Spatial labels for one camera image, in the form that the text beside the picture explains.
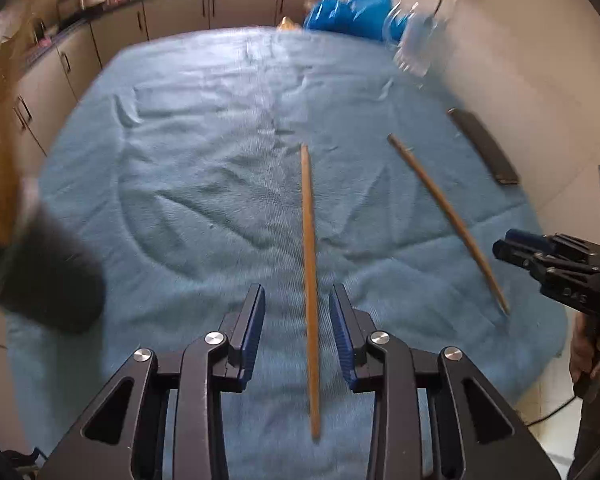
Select black chopstick holder cup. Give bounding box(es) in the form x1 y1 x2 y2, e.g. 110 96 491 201
0 203 106 334

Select blue table cloth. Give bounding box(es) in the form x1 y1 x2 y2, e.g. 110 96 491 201
8 28 567 479

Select blue plastic bag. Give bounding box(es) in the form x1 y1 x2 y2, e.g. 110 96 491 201
303 0 408 42

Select lower kitchen cabinets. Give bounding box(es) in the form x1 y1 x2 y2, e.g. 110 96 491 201
12 0 316 174

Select wooden chopstick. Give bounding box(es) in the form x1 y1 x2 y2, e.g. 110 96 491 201
300 144 321 441
387 133 510 315

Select clear glass mug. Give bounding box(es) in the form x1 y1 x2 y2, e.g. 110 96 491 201
382 2 445 78

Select person right hand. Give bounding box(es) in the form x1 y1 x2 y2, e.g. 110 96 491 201
569 312 600 400

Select yellow plastic bag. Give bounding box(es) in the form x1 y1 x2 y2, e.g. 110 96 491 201
277 16 302 30

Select black smartphone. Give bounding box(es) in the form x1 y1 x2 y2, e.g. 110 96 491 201
448 108 519 185

